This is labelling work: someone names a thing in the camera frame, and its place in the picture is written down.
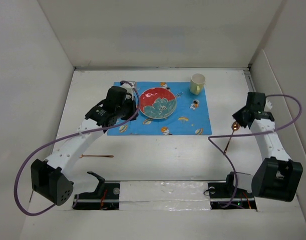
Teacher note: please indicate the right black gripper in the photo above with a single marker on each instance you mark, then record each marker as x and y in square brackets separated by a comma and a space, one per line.
[237, 116]

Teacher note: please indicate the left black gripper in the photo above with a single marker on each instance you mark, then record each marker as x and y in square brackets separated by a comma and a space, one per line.
[129, 100]

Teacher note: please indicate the copper spoon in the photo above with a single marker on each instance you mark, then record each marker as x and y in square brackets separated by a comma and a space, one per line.
[235, 127]

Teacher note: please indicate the red and teal plate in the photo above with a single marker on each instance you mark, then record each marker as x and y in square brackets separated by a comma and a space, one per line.
[157, 103]

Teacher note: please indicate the copper fork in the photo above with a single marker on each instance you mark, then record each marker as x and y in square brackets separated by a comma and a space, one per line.
[95, 156]

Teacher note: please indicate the blue space-print cloth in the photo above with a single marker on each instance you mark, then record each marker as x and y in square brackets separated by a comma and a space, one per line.
[191, 116]

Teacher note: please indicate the pale yellow mug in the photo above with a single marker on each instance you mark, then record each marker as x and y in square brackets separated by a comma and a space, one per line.
[197, 83]

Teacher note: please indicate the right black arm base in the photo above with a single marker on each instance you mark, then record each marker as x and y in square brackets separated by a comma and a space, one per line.
[220, 195]

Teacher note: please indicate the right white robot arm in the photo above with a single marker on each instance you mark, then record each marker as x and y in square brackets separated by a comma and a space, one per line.
[278, 176]

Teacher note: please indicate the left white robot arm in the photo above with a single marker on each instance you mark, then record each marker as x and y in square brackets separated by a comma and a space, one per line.
[53, 178]

